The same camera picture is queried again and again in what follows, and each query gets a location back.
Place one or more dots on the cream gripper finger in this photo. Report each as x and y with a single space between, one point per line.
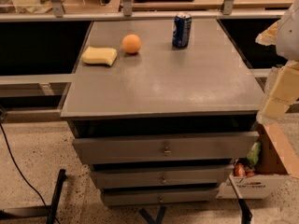
281 91
268 36

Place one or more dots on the blue pepsi can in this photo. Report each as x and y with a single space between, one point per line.
181 30

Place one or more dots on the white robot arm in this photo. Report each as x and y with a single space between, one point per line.
287 43

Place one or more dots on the cardboard box with snacks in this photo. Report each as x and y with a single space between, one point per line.
277 163

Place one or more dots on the green snack bag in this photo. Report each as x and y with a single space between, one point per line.
253 155

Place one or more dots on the middle grey drawer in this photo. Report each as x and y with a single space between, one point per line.
160 177

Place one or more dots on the grey drawer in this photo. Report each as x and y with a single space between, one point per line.
159 196
176 147
160 177

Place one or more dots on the grey drawer cabinet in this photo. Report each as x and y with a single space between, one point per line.
205 88

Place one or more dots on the black stick near box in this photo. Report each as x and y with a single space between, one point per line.
246 215

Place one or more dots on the orange ball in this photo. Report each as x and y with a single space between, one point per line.
131 44

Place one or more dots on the yellow sponge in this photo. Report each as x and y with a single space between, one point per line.
94 55

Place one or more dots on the bottom grey drawer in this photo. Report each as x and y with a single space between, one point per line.
159 196

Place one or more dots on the top grey drawer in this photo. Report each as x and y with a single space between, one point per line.
176 147

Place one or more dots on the black metal stand leg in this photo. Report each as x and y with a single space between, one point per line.
48 211

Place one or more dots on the metal railing frame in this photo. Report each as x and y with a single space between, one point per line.
115 10

